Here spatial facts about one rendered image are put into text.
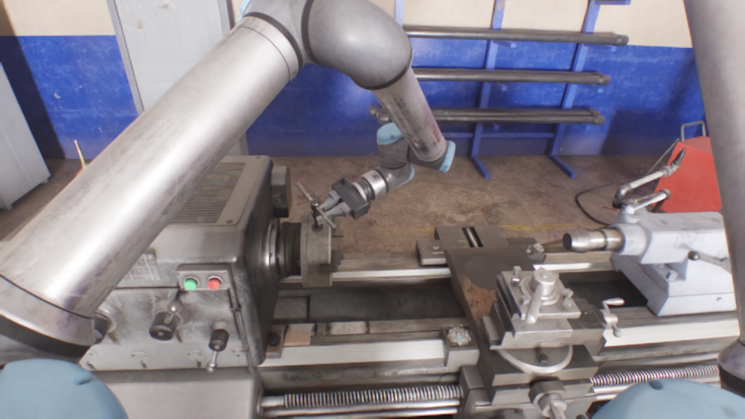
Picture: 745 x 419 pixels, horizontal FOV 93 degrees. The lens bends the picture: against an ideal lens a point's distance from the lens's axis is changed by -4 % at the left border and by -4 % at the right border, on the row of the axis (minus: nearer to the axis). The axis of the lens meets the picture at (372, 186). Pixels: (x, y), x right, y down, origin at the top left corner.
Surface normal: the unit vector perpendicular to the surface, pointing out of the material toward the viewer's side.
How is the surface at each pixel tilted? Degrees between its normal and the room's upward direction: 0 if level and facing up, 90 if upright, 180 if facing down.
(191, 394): 32
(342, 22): 69
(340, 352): 36
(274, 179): 42
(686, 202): 90
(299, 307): 0
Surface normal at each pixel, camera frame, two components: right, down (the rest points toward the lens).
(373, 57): 0.27, 0.62
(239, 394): 0.07, -0.47
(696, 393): -0.06, -0.86
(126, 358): 0.07, 0.51
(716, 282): 0.08, 0.03
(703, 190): -0.91, 0.18
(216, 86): 0.42, -0.28
